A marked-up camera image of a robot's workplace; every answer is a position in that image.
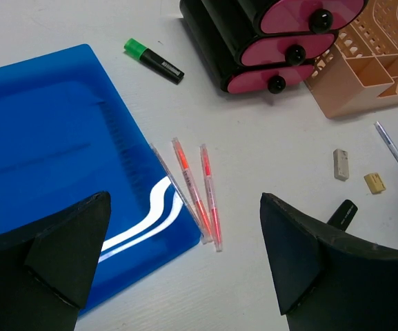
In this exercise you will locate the green cap black highlighter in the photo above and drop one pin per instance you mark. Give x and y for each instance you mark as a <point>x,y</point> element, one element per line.
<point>152,60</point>

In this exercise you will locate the peach plastic file organizer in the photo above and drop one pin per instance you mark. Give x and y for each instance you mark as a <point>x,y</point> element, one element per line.
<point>359,73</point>

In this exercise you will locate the blue plastic document case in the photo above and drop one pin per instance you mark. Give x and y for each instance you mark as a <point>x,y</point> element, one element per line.
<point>65,134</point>

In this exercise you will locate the pink clear highlighter pen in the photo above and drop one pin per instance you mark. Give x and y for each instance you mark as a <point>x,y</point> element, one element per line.
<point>210,193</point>

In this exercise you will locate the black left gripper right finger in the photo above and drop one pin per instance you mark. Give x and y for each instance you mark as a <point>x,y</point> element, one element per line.
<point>325,278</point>

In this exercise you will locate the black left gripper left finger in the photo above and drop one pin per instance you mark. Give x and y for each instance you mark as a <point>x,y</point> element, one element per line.
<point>47,267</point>

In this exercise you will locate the orange cap black highlighter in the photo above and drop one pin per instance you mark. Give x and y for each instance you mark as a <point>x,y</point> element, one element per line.
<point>343,215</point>

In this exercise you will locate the black pink drawer organizer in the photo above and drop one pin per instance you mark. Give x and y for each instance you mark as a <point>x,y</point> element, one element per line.
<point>252,46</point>

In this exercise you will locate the orange clear highlighter pen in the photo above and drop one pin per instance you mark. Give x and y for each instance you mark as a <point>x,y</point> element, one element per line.
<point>193,190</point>

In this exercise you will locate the small yellow eraser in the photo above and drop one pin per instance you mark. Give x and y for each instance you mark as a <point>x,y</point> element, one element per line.
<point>374,183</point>

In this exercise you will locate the grey white eraser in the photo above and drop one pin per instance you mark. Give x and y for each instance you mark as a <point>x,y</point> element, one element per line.
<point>341,167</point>

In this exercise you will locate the clear pen with blue ink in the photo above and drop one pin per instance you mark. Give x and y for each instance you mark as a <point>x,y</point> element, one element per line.
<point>180,193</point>

